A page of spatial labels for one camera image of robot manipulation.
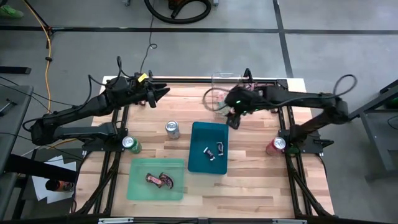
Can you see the person's foot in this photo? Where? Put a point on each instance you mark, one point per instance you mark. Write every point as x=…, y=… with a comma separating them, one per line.
x=11, y=12

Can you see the grey caster wheel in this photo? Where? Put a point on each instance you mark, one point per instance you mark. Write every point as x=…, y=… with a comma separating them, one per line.
x=126, y=2
x=215, y=2

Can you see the black flat floor bar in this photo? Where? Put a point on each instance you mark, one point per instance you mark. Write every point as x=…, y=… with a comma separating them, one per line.
x=15, y=70

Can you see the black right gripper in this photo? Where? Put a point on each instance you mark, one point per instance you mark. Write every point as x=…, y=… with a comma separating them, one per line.
x=241, y=99

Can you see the silver soda can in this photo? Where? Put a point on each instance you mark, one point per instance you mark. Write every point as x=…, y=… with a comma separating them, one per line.
x=173, y=130

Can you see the orange and black bottle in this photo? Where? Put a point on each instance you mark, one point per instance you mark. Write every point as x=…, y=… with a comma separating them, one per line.
x=59, y=186

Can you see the black table clamp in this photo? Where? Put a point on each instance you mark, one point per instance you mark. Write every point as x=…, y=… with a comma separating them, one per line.
x=150, y=74
x=248, y=73

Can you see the silver metal bracket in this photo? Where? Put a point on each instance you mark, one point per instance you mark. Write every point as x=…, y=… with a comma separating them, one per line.
x=289, y=221
x=115, y=221

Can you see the red soda can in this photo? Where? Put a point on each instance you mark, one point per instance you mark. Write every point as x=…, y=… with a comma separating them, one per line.
x=276, y=146

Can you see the clear plastic container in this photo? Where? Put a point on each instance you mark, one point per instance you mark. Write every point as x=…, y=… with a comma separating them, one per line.
x=227, y=81

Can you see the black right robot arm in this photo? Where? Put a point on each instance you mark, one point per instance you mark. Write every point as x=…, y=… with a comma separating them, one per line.
x=295, y=98

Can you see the dark Hershey's candy bar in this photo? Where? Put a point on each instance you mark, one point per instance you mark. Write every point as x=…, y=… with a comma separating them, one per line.
x=220, y=148
x=209, y=153

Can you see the yellow tape tag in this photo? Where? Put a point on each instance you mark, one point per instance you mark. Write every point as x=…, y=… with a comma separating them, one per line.
x=142, y=77

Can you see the black aluminium table frame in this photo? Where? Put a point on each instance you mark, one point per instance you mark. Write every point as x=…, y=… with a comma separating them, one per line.
x=192, y=80

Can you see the black table leg beam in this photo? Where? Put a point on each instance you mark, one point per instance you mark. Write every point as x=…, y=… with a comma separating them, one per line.
x=37, y=168

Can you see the white paper sheets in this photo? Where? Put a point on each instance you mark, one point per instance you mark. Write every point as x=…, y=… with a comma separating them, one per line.
x=40, y=189

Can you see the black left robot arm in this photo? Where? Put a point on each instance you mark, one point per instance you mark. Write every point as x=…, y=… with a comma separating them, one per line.
x=77, y=109

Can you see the black tripod leg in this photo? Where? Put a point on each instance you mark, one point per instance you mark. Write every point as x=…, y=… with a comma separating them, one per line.
x=37, y=14

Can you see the grey metal stand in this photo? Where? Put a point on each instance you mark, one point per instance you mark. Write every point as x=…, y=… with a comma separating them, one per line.
x=377, y=149

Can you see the green soda can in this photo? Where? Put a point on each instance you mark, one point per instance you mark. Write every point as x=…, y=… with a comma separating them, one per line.
x=132, y=144

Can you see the dark teal plastic bin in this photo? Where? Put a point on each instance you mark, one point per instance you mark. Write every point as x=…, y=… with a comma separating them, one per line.
x=202, y=130

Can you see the grey side table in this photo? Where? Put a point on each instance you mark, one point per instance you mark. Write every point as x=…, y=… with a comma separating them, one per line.
x=18, y=93

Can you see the light green plastic bin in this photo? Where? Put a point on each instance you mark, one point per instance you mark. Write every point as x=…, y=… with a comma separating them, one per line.
x=136, y=186

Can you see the metal hand tool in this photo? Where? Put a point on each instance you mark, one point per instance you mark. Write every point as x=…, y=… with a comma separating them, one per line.
x=9, y=105

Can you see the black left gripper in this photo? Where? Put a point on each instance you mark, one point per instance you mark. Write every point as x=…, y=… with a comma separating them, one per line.
x=133, y=91

